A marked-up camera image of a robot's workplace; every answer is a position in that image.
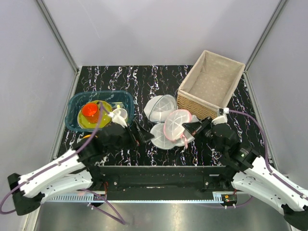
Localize pink-trimmed mesh laundry bag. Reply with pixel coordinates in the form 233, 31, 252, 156
164, 109, 199, 149

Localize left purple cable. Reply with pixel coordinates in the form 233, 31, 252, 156
0, 102, 127, 226

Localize purple cable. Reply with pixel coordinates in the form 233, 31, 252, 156
0, 102, 127, 226
228, 108, 308, 200

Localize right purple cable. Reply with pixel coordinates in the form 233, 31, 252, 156
228, 108, 308, 200

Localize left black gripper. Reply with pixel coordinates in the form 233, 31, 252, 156
105, 119, 155, 154

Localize yellow-green plate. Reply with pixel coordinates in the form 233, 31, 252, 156
77, 100, 113, 129

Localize cream mug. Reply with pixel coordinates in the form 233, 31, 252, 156
113, 108, 128, 123

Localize orange bowl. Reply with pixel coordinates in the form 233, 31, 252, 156
82, 135, 97, 139

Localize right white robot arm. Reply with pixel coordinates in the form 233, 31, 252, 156
182, 118, 308, 231

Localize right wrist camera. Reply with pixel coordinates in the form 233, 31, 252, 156
212, 107, 229, 125

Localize orange mug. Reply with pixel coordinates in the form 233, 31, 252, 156
81, 103, 100, 124

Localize grey-trimmed mesh laundry bag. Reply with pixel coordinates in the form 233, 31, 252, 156
144, 94, 178, 123

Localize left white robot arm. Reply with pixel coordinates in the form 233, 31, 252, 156
8, 121, 154, 216

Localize teal plastic tub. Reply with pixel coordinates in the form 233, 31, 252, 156
64, 90, 135, 132

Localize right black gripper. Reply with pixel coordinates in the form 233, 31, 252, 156
182, 116, 225, 155

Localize wicker basket with liner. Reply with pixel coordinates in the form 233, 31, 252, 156
177, 50, 245, 119

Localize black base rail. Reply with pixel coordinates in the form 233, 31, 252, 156
90, 166, 235, 203

